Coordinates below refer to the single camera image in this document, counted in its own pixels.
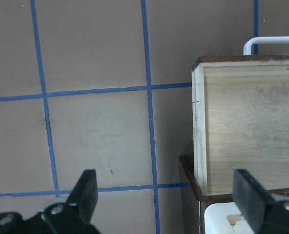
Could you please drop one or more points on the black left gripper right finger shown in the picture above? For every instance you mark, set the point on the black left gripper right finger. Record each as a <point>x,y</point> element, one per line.
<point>265,213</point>

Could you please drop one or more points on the wooden drawer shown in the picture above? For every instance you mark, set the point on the wooden drawer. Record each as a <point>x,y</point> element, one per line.
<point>240,120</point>

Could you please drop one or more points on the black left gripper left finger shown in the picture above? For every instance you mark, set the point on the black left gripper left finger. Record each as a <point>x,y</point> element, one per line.
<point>72,216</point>

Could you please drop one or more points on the white drawer handle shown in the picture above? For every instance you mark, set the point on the white drawer handle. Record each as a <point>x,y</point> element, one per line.
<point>263,40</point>

